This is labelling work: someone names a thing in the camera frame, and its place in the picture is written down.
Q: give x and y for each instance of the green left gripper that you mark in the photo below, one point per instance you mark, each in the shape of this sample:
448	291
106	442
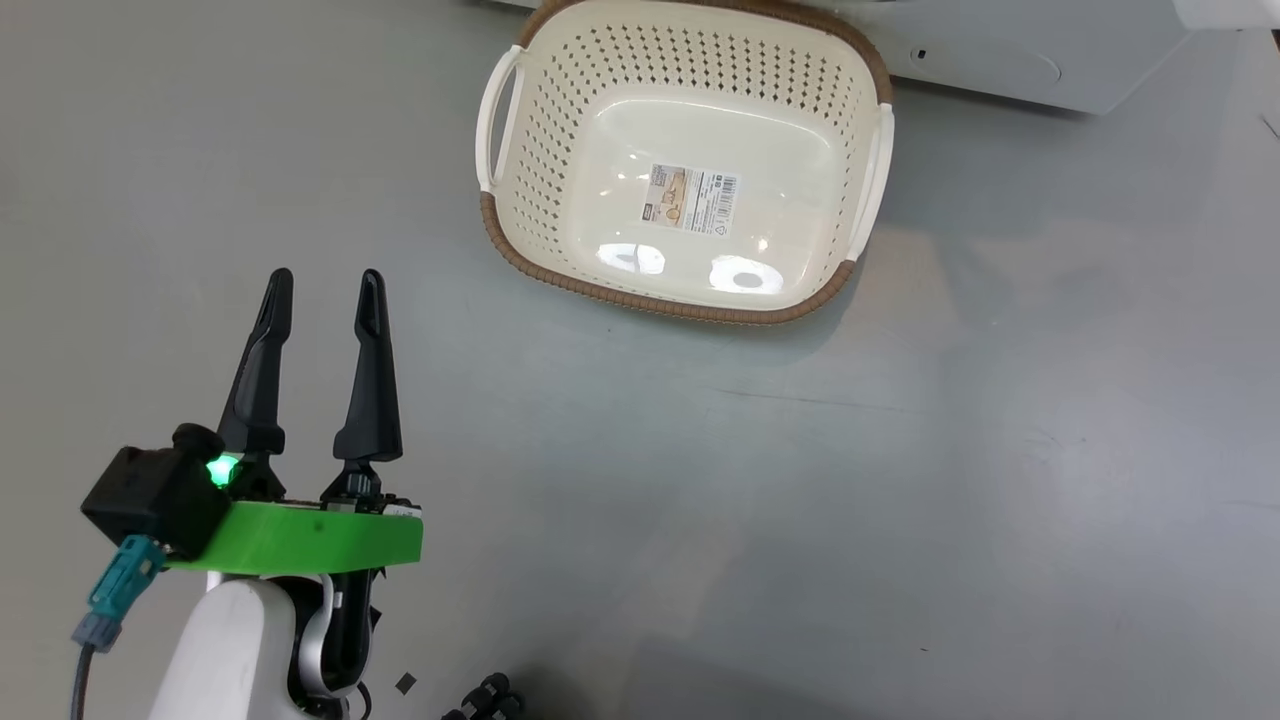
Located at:
310	540

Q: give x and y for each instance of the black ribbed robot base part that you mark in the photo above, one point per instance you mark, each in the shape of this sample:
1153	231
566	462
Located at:
490	698

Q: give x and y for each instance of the cream perforated laundry basket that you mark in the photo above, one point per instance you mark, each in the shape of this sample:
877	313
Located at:
600	230

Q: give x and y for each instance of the basket product label sticker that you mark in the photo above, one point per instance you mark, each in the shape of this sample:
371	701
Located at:
690	200

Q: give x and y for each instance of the white front-load washing machine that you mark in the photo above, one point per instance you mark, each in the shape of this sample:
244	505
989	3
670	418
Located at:
1000	50

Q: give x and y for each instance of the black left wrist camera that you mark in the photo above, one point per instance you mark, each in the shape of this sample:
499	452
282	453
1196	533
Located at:
150	495

